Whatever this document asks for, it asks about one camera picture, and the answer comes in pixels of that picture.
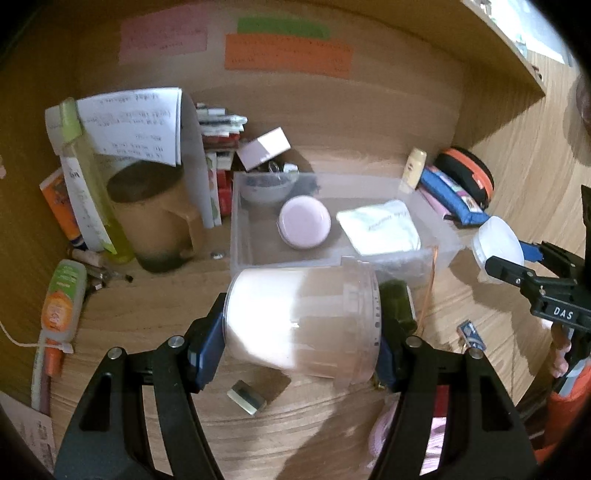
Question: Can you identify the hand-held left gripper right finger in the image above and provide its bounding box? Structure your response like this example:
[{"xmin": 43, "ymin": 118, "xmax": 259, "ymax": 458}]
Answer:
[{"xmin": 369, "ymin": 313, "xmax": 541, "ymax": 480}]

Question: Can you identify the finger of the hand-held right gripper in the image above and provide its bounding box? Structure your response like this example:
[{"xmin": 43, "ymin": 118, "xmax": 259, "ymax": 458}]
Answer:
[
  {"xmin": 485, "ymin": 256, "xmax": 539, "ymax": 288},
  {"xmin": 517, "ymin": 239, "xmax": 585, "ymax": 278}
]

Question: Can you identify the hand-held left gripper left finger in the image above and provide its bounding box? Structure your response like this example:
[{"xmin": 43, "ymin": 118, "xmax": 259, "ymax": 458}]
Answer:
[{"xmin": 55, "ymin": 293, "xmax": 228, "ymax": 480}]

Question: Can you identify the white plastic lid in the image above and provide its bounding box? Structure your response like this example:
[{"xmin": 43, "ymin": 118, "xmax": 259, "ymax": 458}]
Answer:
[{"xmin": 472, "ymin": 216, "xmax": 526, "ymax": 283}]

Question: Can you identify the dark green bottle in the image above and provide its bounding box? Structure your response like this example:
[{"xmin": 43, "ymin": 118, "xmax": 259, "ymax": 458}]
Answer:
[{"xmin": 379, "ymin": 279, "xmax": 419, "ymax": 334}]

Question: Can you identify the white plastic jar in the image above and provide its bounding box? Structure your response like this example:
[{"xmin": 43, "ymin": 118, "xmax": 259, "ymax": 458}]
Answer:
[{"xmin": 224, "ymin": 257, "xmax": 384, "ymax": 391}]

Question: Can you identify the clear plastic storage box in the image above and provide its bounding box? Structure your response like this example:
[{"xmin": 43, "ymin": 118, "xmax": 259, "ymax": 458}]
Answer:
[{"xmin": 230, "ymin": 172, "xmax": 462, "ymax": 283}]

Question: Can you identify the person's right forearm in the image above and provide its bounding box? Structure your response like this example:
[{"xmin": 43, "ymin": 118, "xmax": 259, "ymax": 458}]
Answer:
[{"xmin": 544, "ymin": 360, "xmax": 591, "ymax": 464}]

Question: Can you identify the wooden desktop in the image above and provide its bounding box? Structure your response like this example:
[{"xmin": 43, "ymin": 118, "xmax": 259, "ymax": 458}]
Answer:
[{"xmin": 44, "ymin": 134, "xmax": 591, "ymax": 480}]

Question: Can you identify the person's right hand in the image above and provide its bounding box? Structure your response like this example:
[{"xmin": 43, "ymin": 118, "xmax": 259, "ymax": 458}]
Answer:
[{"xmin": 550, "ymin": 322, "xmax": 575, "ymax": 380}]

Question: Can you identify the small grey eraser block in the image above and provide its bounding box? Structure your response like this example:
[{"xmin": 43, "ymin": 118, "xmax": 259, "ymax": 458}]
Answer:
[{"xmin": 226, "ymin": 380, "xmax": 268, "ymax": 416}]

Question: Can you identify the small blue packet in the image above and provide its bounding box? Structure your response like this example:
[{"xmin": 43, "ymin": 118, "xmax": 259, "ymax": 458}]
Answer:
[{"xmin": 457, "ymin": 319, "xmax": 482, "ymax": 357}]

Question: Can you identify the blue patchwork pencil case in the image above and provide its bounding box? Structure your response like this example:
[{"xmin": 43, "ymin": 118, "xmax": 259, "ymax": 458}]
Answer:
[{"xmin": 418, "ymin": 165, "xmax": 491, "ymax": 227}]

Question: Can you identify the black and orange round case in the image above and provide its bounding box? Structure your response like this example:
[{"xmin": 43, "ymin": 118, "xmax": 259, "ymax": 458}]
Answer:
[{"xmin": 435, "ymin": 147, "xmax": 495, "ymax": 211}]

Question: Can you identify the pink flat case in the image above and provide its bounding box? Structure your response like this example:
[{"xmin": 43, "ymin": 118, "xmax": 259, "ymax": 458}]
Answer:
[{"xmin": 418, "ymin": 187, "xmax": 452, "ymax": 221}]

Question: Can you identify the bunch of metal clips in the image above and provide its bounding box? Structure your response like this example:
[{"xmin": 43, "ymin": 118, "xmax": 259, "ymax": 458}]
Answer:
[{"xmin": 68, "ymin": 248, "xmax": 136, "ymax": 292}]

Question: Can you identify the white tissue packet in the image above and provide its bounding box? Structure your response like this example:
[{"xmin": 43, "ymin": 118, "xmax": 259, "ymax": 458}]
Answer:
[{"xmin": 336, "ymin": 200, "xmax": 422, "ymax": 256}]

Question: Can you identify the cream lotion tube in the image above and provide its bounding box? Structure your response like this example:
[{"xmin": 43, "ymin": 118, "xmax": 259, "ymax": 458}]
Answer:
[{"xmin": 399, "ymin": 148, "xmax": 428, "ymax": 193}]

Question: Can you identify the brown mug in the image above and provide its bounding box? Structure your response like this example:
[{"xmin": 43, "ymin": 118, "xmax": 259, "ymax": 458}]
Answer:
[{"xmin": 107, "ymin": 161, "xmax": 206, "ymax": 273}]

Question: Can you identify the green and orange tube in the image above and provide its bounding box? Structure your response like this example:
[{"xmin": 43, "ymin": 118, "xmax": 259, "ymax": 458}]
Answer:
[{"xmin": 41, "ymin": 259, "xmax": 88, "ymax": 345}]

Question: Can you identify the pink round case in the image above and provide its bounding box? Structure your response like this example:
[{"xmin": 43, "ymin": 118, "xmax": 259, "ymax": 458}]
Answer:
[{"xmin": 277, "ymin": 196, "xmax": 332, "ymax": 250}]

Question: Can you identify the orange and pink pen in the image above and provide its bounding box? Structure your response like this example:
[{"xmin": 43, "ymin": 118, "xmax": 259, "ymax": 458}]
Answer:
[{"xmin": 30, "ymin": 344, "xmax": 64, "ymax": 413}]

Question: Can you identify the glass bowl of trinkets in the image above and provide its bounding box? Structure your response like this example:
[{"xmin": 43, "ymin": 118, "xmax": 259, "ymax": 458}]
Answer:
[{"xmin": 240, "ymin": 162, "xmax": 299, "ymax": 205}]

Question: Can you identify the yellow-green bottle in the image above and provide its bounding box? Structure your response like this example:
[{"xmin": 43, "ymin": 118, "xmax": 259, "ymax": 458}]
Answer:
[{"xmin": 59, "ymin": 98, "xmax": 136, "ymax": 265}]

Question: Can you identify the curled white paper sheet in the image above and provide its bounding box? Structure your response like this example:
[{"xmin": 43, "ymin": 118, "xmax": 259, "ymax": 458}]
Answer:
[{"xmin": 178, "ymin": 90, "xmax": 217, "ymax": 230}]

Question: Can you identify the printed paper sheet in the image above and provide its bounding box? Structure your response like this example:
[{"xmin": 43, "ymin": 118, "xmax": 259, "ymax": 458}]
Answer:
[{"xmin": 0, "ymin": 391, "xmax": 57, "ymax": 469}]

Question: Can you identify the small pink and white box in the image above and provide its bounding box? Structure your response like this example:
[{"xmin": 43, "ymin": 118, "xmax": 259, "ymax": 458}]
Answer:
[{"xmin": 236, "ymin": 128, "xmax": 292, "ymax": 172}]

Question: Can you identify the orange book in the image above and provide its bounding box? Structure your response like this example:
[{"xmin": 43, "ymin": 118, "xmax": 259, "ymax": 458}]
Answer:
[{"xmin": 39, "ymin": 167, "xmax": 85, "ymax": 244}]

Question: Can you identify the wooden shelf board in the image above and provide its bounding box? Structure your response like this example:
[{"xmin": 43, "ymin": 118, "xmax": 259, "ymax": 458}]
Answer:
[{"xmin": 461, "ymin": 0, "xmax": 549, "ymax": 99}]

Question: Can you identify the stack of books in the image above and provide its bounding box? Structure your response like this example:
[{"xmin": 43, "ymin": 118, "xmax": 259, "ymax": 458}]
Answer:
[{"xmin": 196, "ymin": 104, "xmax": 248, "ymax": 219}]

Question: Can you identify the handwritten white paper note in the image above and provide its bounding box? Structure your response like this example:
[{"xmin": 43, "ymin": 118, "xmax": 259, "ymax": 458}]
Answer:
[{"xmin": 76, "ymin": 88, "xmax": 184, "ymax": 167}]

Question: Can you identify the orange sticky note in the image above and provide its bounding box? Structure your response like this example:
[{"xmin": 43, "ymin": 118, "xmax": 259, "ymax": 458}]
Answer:
[{"xmin": 225, "ymin": 33, "xmax": 354, "ymax": 78}]

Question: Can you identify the pink sticky note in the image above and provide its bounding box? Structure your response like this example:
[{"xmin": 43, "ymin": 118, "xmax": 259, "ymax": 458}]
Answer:
[{"xmin": 119, "ymin": 6, "xmax": 208, "ymax": 65}]

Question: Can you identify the green sticky note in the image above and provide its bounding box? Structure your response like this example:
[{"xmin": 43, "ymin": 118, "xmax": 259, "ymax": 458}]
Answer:
[{"xmin": 237, "ymin": 17, "xmax": 331, "ymax": 40}]

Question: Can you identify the white cord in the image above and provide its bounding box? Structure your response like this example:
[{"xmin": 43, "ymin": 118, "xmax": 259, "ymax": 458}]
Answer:
[{"xmin": 0, "ymin": 318, "xmax": 74, "ymax": 355}]

